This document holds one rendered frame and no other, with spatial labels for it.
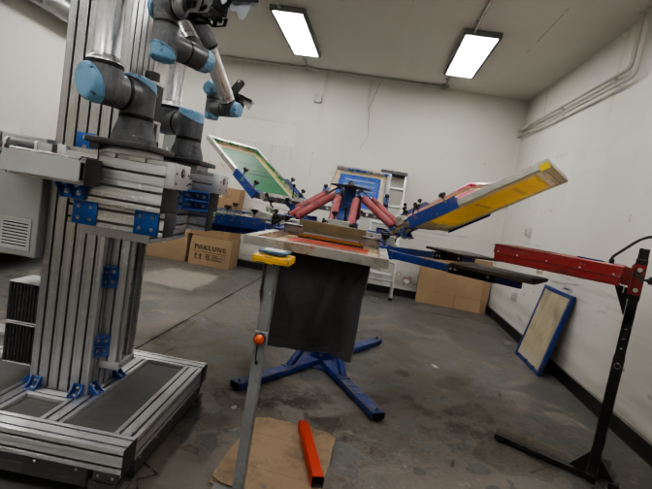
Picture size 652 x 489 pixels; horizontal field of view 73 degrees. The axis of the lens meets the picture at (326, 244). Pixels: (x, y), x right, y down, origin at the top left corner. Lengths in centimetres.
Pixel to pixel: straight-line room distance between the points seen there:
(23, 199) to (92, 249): 31
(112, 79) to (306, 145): 512
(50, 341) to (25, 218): 50
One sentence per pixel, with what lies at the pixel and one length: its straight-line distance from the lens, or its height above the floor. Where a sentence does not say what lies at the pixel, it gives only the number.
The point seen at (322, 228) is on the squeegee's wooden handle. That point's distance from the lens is 233.
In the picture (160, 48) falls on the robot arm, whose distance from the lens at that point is 147.
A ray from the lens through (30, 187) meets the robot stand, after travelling 206.
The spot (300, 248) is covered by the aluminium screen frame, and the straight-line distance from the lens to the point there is 174.
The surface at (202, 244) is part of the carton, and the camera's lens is 646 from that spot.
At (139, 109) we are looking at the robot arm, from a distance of 171.
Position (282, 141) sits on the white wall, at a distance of 666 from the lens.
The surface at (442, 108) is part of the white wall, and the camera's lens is 666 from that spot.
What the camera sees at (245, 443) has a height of 24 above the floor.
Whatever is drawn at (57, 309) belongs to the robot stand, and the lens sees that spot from 210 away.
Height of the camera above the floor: 117
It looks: 5 degrees down
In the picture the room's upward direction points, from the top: 10 degrees clockwise
